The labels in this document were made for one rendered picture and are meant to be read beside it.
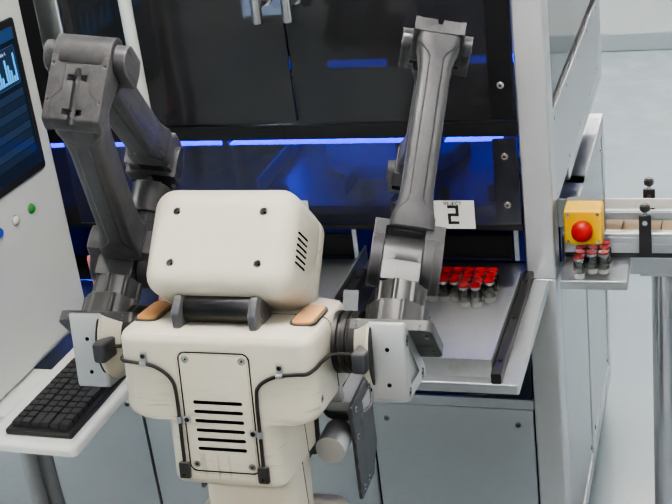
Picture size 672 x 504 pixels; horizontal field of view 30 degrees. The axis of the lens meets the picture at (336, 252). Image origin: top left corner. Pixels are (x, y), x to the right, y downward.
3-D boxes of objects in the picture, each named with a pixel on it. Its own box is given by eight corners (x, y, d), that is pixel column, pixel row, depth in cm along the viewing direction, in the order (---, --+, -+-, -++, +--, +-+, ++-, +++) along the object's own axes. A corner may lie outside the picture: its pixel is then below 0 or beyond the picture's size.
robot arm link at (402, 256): (378, 287, 170) (417, 293, 170) (388, 221, 174) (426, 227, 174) (373, 314, 178) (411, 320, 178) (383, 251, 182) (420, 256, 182)
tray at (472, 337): (392, 285, 252) (390, 270, 251) (521, 288, 244) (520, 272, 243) (347, 371, 223) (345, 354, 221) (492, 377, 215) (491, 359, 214)
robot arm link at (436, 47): (410, -11, 185) (478, -1, 184) (404, 31, 198) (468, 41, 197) (366, 278, 172) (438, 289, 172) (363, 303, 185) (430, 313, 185)
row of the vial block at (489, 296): (406, 296, 247) (404, 275, 245) (497, 298, 241) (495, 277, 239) (404, 301, 245) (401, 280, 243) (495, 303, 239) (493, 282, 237)
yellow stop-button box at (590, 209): (568, 229, 248) (567, 196, 245) (605, 230, 246) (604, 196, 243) (564, 245, 241) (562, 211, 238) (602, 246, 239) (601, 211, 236)
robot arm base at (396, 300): (343, 328, 167) (431, 331, 163) (352, 274, 171) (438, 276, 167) (359, 354, 174) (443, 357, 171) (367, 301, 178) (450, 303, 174)
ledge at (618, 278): (568, 258, 258) (567, 250, 258) (632, 259, 255) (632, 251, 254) (559, 288, 246) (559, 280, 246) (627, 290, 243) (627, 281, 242)
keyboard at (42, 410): (105, 331, 266) (103, 320, 265) (165, 334, 261) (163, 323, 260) (5, 434, 231) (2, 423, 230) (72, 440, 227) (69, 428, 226)
